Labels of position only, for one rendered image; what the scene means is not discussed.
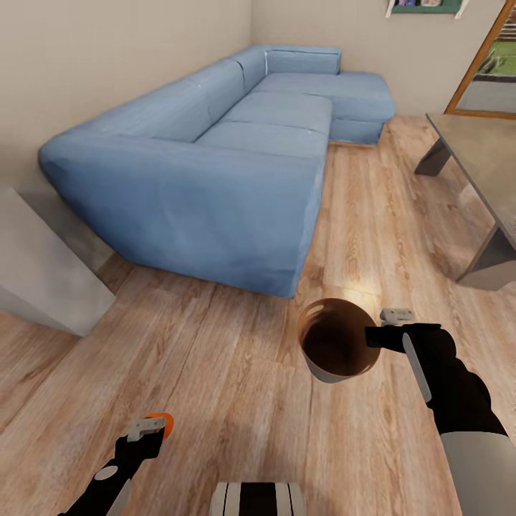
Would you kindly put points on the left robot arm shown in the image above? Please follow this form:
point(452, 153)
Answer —
point(109, 490)

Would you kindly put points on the trash can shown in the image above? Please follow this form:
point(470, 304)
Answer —
point(333, 340)

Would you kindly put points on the door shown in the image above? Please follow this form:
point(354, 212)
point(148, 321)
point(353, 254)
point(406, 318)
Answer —
point(488, 89)

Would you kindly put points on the can of soda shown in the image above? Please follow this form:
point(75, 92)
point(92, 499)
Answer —
point(168, 426)

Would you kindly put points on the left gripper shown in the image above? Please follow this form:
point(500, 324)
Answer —
point(147, 447)

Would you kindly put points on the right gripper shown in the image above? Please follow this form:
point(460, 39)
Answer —
point(380, 337)

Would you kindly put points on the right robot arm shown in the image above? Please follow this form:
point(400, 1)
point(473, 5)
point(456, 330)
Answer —
point(480, 454)

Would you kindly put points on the coffee table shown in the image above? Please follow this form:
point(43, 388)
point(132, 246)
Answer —
point(485, 149)

